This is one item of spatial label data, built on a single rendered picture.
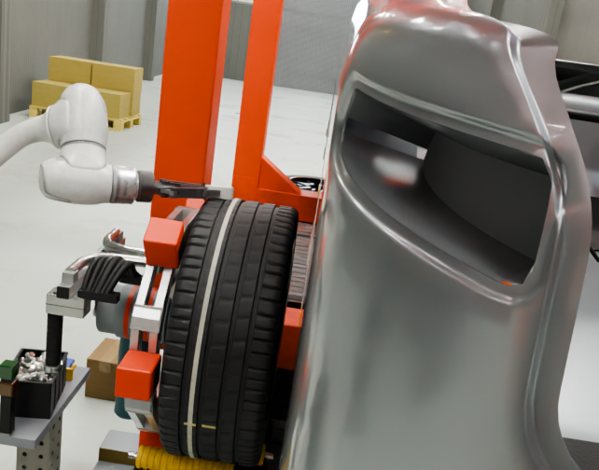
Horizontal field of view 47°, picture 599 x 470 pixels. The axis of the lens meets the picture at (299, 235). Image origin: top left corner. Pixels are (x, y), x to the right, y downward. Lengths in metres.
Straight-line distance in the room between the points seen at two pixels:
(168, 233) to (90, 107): 0.36
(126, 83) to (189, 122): 7.97
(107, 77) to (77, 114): 8.53
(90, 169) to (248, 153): 2.56
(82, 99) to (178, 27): 0.56
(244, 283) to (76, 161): 0.46
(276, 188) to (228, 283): 2.68
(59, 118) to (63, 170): 0.13
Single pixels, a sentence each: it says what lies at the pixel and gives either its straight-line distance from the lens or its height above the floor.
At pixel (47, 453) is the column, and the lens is 2.33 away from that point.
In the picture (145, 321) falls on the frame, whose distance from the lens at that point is 1.54.
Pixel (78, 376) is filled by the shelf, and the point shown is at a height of 0.45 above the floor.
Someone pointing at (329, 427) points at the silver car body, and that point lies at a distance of 0.82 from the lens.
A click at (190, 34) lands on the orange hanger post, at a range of 2.13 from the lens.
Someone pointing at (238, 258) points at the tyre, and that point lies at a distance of 1.51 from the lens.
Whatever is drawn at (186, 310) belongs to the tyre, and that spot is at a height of 1.01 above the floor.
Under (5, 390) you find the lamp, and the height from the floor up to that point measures 0.59.
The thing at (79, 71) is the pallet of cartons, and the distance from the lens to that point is 10.34.
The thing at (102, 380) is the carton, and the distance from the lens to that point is 3.07.
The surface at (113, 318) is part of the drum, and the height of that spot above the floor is 0.85.
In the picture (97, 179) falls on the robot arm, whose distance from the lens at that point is 1.60.
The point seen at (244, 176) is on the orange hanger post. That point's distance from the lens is 4.13.
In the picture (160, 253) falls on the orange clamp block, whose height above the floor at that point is 1.09.
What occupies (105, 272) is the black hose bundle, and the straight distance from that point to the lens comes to 1.61.
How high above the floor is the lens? 1.59
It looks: 16 degrees down
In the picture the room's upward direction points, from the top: 9 degrees clockwise
